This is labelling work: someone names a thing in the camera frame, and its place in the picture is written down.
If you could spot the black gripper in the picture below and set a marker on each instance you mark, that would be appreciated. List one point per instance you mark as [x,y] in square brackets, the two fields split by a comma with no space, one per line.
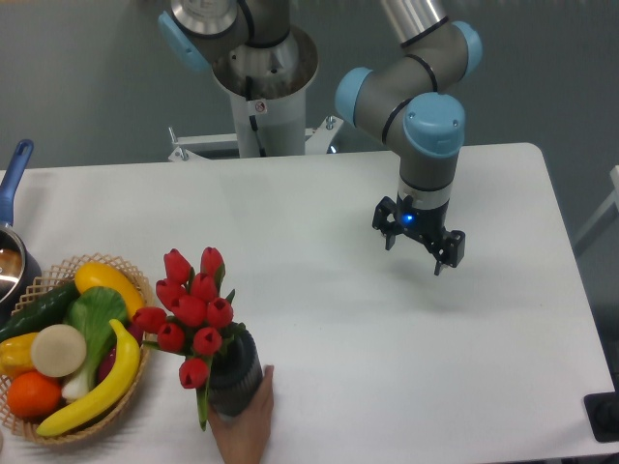
[424,226]

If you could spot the dark grey ribbed vase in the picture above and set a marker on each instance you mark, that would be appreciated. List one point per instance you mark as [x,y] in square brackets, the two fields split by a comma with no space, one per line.
[236,377]

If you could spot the red tulip bouquet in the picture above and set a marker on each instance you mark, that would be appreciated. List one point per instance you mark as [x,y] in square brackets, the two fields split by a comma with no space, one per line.
[194,322]

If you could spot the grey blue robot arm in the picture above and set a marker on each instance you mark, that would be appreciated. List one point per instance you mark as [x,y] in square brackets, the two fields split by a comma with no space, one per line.
[406,106]

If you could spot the bare human hand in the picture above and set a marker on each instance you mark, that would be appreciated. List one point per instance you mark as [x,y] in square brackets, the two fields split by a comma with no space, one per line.
[244,439]

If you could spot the black device table edge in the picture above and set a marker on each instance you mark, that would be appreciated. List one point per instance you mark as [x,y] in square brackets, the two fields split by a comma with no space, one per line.
[602,413]

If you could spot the yellow banana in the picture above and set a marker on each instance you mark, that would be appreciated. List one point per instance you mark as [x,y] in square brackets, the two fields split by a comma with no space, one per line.
[104,395]

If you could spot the green bok choy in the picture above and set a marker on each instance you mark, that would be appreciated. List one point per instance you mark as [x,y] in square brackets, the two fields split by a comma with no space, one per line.
[90,315]

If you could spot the purple red vegetable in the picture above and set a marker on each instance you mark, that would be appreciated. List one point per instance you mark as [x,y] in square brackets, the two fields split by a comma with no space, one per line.
[109,360]

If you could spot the woven wicker basket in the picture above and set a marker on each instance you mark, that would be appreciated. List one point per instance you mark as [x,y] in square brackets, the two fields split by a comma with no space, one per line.
[54,277]

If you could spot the dark green cucumber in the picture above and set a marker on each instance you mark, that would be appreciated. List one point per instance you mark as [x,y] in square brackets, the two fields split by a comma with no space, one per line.
[47,310]

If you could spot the beige round slice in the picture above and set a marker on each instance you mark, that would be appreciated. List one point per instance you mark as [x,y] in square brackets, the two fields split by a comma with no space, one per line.
[58,350]

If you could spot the yellow bell pepper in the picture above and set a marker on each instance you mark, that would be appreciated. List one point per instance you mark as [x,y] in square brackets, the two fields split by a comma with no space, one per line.
[15,355]

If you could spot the orange fruit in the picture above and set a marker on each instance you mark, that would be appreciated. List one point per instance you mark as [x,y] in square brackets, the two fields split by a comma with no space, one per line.
[33,395]

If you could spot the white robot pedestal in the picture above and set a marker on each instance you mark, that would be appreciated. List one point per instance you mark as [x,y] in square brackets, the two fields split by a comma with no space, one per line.
[267,93]

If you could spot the white frame right edge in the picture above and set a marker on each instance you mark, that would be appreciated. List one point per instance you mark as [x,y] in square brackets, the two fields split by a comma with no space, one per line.
[600,220]

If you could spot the blue handled saucepan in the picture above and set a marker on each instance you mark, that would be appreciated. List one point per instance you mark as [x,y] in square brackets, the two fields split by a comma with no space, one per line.
[18,267]

